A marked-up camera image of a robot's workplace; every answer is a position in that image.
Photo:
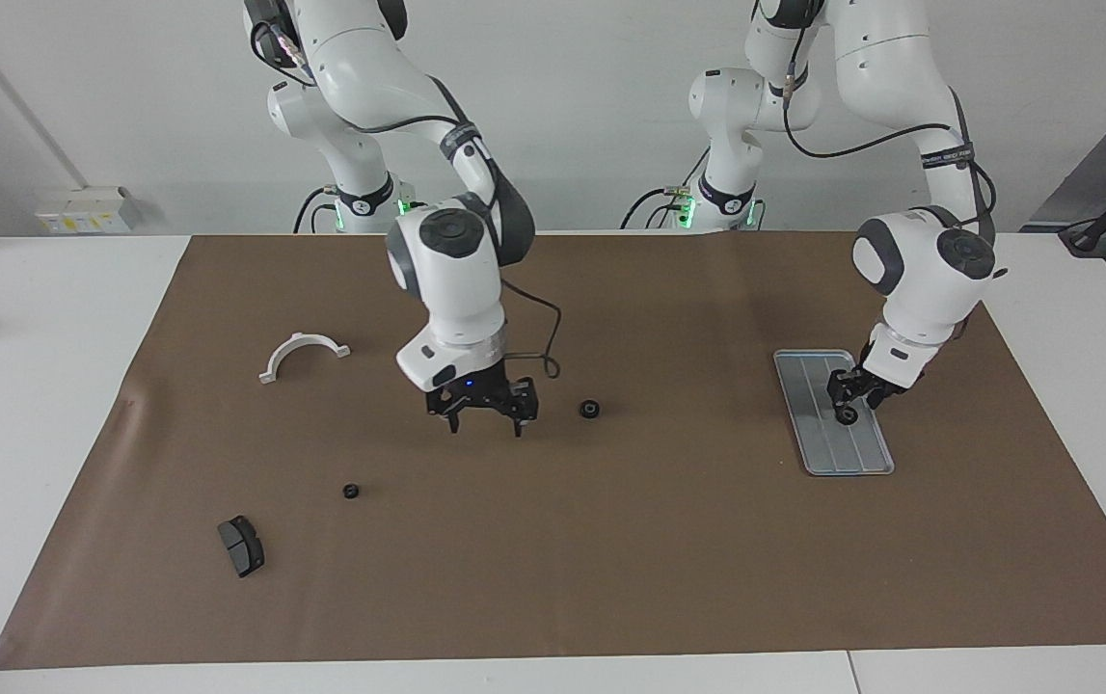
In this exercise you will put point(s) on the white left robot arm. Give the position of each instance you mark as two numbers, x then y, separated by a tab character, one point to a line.
919	280

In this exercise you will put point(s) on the short dark grey brake pad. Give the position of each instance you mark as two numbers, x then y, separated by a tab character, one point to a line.
242	547

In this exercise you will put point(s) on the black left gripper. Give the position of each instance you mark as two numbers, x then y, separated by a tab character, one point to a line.
869	383

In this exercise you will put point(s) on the white wall socket box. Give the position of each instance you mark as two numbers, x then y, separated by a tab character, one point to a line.
85	210

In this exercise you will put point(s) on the small black bearing gear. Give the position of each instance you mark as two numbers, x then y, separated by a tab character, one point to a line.
351	491

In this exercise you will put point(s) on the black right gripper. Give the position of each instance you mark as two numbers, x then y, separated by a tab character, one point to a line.
480	390

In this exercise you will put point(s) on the silver metal ribbed tray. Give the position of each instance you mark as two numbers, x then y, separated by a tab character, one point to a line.
832	453

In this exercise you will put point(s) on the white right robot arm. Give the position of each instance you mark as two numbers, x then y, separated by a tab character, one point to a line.
446	280

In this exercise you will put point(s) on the brown paper table mat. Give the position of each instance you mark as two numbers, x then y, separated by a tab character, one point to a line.
610	559

